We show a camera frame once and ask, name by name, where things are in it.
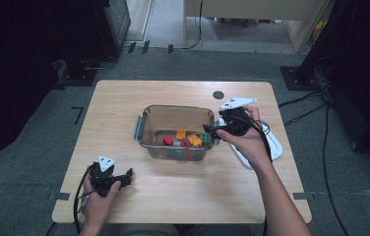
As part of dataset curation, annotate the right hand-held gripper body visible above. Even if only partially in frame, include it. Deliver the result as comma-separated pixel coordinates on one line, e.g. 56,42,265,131
217,96,259,137

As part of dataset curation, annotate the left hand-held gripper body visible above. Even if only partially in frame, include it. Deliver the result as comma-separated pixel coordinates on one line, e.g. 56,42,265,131
89,154,128,199

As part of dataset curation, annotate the large orange toy brick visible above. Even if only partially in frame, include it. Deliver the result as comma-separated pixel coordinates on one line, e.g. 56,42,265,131
187,133,204,148

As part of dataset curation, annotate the clear plastic storage box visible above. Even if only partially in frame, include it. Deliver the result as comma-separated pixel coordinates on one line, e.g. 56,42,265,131
133,104,221,162

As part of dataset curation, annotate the white plastic box lid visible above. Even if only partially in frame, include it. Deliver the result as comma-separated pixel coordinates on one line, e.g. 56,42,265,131
216,117,284,171

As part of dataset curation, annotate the person's right hand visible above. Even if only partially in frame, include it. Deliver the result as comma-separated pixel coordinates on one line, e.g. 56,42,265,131
216,105,273,170

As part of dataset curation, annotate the person's left hand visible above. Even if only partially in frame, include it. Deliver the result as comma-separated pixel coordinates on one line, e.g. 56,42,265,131
80,178,122,230

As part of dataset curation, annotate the grey tape strip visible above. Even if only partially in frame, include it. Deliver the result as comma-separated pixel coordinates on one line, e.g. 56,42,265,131
292,192,315,202
48,192,71,202

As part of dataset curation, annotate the black floor tape corner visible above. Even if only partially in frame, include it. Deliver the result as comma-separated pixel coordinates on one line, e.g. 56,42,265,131
71,106,85,125

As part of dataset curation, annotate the black stand base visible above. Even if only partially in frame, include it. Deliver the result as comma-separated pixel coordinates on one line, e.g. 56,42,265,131
57,58,99,88
279,66,323,91

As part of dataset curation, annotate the person's lap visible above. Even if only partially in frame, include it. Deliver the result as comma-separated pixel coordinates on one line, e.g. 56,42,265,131
117,223,253,236

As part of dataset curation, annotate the beige wooden desk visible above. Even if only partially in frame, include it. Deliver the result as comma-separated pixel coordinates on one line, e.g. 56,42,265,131
182,0,333,53

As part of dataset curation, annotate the yellow object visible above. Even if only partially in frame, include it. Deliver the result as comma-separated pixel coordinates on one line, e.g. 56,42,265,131
310,20,328,45

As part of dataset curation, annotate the black cabinet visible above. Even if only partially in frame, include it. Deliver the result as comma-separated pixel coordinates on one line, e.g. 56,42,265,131
91,0,132,61

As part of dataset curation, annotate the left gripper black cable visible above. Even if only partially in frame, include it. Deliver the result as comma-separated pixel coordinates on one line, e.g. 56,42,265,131
72,165,95,235

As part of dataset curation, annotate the black hanging cable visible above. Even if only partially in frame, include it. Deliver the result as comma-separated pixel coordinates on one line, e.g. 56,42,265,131
183,0,205,50

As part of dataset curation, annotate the long black floor cable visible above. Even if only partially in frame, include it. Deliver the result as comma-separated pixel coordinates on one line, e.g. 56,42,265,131
322,97,350,236

